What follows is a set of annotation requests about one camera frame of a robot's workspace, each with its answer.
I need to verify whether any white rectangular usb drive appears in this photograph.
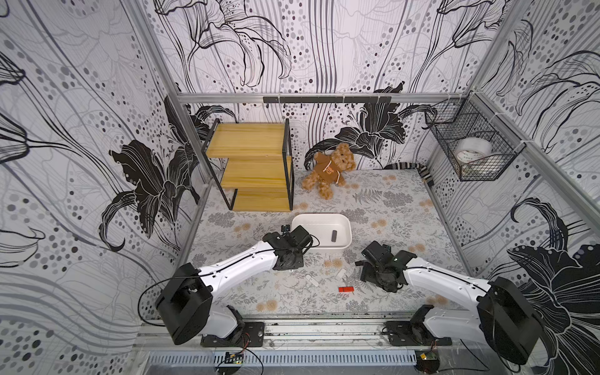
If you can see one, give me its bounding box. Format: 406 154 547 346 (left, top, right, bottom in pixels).
335 269 346 281

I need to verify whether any white tape roll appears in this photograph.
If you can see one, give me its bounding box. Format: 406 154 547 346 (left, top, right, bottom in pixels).
453 137 492 164

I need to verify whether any black wire basket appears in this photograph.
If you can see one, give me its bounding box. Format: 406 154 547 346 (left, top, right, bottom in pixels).
425 98 525 182

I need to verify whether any striped black white cloth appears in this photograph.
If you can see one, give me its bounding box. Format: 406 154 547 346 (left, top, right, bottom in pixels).
384 162 434 188

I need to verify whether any small green circuit board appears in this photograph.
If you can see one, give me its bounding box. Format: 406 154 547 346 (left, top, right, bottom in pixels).
223 352 245 367

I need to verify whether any white usb drive green stripe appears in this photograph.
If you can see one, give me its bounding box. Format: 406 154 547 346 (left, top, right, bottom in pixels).
306 275 320 287

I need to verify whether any brown teddy bear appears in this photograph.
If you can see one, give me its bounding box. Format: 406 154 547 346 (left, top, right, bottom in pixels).
302 142 356 200

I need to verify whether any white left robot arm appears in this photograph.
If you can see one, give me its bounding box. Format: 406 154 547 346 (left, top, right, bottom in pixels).
155 226 314 346

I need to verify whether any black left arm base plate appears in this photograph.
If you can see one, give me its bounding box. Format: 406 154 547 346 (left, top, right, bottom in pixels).
201 306 266 348

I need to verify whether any white plastic storage box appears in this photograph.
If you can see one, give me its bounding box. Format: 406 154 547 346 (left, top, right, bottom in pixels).
291 213 353 250

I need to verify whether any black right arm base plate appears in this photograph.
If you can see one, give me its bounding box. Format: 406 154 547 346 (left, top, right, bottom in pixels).
381 305 453 348

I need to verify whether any wooden shelf black metal frame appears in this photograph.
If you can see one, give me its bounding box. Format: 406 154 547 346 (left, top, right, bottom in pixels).
201 119 295 212

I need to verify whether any small round black device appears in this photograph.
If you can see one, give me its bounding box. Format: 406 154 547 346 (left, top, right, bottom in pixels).
415 351 441 374

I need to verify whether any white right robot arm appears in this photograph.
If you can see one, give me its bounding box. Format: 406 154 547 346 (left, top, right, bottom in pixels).
355 242 544 366

